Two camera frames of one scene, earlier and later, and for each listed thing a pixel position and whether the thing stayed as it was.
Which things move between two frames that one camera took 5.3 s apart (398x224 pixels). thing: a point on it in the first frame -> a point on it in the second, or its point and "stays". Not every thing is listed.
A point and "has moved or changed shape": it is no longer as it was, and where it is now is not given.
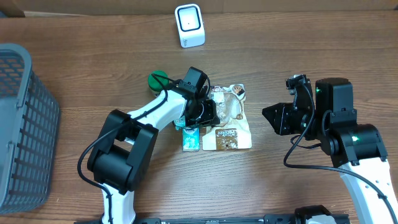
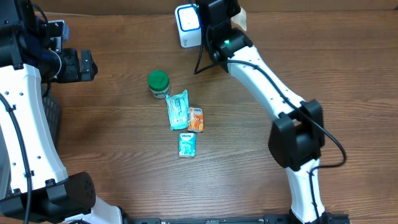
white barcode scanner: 190,25 stays
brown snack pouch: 232,132 -> 239,20
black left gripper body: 204,114 -> 71,70
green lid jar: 153,85 stays
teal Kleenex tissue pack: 191,139 has moved or changed shape
